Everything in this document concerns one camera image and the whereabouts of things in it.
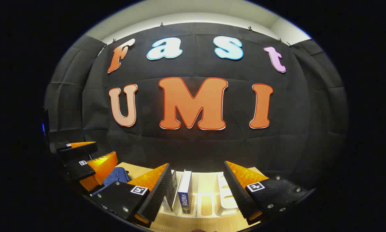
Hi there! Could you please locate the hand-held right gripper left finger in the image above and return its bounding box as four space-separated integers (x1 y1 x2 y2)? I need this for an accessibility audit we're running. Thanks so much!
90 163 173 228

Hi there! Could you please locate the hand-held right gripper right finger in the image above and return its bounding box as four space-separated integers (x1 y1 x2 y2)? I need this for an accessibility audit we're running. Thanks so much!
223 160 316 226

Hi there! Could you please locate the white bookshelf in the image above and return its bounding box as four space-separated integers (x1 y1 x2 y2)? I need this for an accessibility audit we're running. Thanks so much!
160 169 245 218

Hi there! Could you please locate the grey cover book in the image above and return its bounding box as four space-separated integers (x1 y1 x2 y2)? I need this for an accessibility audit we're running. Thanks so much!
162 170 178 213

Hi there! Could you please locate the blue cover book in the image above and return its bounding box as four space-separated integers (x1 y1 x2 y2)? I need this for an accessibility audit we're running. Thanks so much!
177 170 193 215

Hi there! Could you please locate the blue schoolbag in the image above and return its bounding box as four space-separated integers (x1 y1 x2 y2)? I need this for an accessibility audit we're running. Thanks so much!
92 167 131 196

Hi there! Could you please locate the black backdrop cloth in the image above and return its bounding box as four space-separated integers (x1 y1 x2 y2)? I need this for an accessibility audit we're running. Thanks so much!
44 23 349 194

